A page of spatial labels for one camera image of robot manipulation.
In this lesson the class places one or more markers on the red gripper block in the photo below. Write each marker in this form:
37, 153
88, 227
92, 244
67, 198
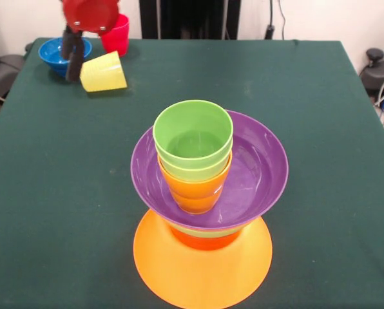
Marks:
89, 14

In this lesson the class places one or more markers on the yellow cup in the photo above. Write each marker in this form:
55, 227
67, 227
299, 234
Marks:
103, 74

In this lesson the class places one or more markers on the lime green cup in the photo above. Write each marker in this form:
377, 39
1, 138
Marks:
195, 170

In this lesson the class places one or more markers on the orange cup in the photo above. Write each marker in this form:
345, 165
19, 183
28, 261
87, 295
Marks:
195, 196

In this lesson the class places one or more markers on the light green bowl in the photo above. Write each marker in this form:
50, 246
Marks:
208, 233

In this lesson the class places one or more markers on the small red-orange bowl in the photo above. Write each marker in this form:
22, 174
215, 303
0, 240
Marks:
208, 243

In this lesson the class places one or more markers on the purple bowl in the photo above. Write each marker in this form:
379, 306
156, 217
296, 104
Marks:
259, 193

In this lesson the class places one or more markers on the large orange bowl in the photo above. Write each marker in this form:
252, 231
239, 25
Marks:
201, 277

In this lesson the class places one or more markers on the blue bowl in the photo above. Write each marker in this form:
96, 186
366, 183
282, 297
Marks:
51, 58

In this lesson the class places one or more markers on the red cup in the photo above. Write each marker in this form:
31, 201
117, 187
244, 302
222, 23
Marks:
118, 42

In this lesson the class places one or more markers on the dark green table cloth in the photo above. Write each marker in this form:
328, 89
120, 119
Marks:
66, 241

